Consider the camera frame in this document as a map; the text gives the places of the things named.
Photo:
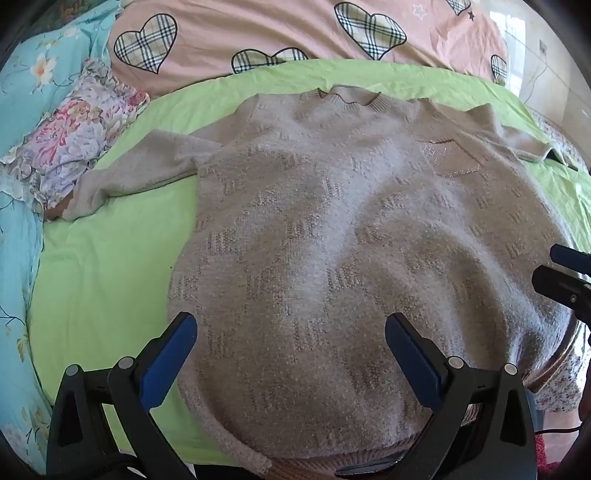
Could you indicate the green bed sheet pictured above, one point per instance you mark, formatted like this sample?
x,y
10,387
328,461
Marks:
x,y
115,240

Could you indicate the floral bed cover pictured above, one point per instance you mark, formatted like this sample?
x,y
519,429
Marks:
x,y
564,383

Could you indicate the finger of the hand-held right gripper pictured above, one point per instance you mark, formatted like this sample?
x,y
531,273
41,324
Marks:
x,y
558,285
570,257

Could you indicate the floral ruffled pillow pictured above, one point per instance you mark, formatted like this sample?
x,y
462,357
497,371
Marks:
x,y
78,138

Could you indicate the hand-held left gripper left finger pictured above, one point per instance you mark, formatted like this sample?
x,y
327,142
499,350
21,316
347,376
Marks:
x,y
168,355

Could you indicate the pink heart print quilt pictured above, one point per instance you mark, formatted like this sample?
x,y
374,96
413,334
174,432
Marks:
x,y
277,27

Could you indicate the blue floral bed sheet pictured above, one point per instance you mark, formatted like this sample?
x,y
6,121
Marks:
x,y
18,258

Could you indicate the red cloth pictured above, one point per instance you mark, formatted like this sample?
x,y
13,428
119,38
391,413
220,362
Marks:
x,y
541,450

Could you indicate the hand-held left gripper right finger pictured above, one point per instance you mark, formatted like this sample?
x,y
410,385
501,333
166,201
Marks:
x,y
413,357

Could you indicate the beige knitted sweater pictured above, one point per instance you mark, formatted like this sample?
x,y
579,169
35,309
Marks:
x,y
332,240

